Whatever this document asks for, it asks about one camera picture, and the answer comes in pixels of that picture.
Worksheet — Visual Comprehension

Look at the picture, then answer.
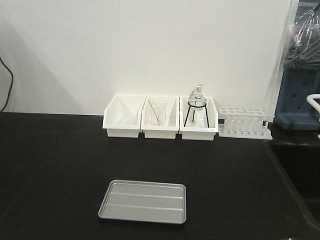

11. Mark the small beaker in bin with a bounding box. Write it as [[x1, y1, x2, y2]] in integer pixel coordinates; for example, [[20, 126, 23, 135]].
[[148, 99, 167, 126]]

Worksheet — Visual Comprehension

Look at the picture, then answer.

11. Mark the silver metal tray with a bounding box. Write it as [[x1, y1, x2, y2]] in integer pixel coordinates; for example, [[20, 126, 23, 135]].
[[97, 179, 187, 225]]

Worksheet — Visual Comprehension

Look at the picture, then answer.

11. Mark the thin stirring rod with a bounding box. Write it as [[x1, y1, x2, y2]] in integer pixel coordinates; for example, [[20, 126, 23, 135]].
[[148, 99, 161, 125]]

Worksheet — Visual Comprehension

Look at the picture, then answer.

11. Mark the middle white storage bin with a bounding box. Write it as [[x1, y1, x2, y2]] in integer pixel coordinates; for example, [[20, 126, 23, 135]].
[[141, 95, 180, 140]]

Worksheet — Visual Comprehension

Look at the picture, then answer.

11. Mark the white storage bin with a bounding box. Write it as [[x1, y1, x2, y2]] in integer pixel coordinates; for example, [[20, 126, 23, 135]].
[[141, 95, 180, 140], [102, 94, 146, 138], [179, 96, 219, 141]]

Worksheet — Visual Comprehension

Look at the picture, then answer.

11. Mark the left white storage bin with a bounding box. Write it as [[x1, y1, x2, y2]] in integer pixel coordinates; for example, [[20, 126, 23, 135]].
[[102, 94, 146, 138]]

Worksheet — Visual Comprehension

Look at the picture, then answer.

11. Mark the glass alcohol lamp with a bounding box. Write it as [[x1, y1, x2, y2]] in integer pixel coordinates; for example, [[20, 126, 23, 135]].
[[188, 84, 207, 111]]

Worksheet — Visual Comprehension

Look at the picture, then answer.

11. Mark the right white storage bin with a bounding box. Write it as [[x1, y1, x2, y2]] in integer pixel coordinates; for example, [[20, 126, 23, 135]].
[[179, 96, 219, 141]]

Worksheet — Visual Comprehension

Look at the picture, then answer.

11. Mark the white test tube rack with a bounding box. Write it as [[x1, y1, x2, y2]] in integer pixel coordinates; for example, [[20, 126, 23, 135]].
[[218, 107, 273, 140]]

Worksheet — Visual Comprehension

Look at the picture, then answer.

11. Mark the black lab sink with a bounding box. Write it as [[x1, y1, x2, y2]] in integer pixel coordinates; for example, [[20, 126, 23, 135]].
[[261, 140, 320, 240]]

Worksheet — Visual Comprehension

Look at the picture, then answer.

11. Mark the blue plastic drying rack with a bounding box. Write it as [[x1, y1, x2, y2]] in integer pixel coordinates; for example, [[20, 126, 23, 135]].
[[273, 0, 320, 131]]

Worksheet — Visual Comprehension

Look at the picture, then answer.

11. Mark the clear plastic wrap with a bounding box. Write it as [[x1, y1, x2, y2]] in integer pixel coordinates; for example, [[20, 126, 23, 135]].
[[283, 5, 320, 71]]

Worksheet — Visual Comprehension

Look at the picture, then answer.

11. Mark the black wire tripod stand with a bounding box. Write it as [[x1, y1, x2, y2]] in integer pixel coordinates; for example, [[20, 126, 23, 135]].
[[183, 100, 210, 128]]

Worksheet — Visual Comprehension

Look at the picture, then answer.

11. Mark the black cable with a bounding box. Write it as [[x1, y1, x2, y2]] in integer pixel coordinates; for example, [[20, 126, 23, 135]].
[[0, 56, 15, 113]]

